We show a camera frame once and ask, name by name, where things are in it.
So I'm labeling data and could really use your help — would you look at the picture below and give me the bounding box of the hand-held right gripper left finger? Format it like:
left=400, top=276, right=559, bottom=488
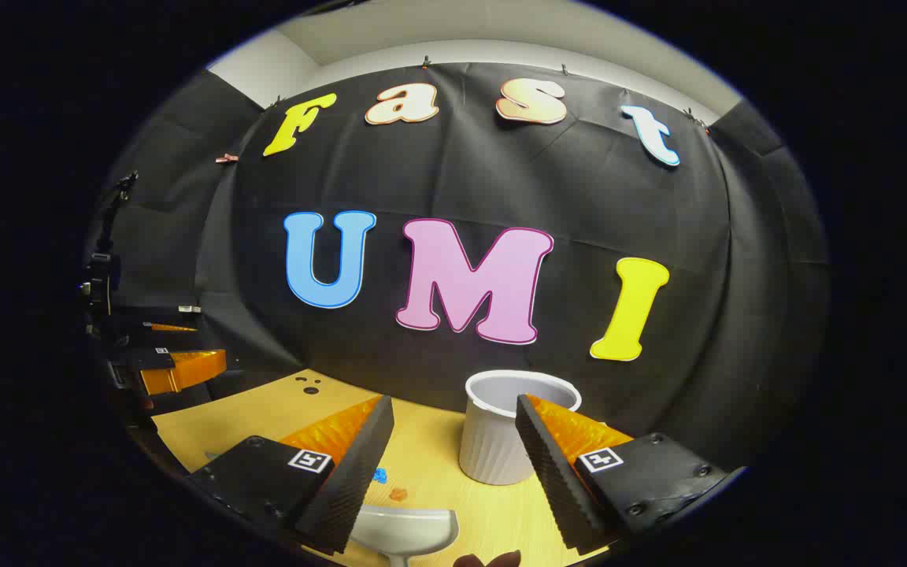
left=186, top=394, right=396, bottom=556

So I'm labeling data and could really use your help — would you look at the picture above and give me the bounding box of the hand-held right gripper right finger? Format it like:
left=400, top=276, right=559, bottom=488
left=515, top=393, right=747, bottom=554

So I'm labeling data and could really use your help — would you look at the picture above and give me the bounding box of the white ribbed garbage bin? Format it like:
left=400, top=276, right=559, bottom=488
left=458, top=370, right=583, bottom=486

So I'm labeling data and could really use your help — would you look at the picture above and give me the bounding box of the white plastic dustpan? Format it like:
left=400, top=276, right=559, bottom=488
left=350, top=506, right=460, bottom=567

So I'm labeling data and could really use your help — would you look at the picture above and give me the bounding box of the wooden desktop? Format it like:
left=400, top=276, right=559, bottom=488
left=150, top=369, right=635, bottom=567

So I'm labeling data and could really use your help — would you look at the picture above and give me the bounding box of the black backdrop cloth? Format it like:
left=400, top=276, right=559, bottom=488
left=87, top=61, right=831, bottom=473

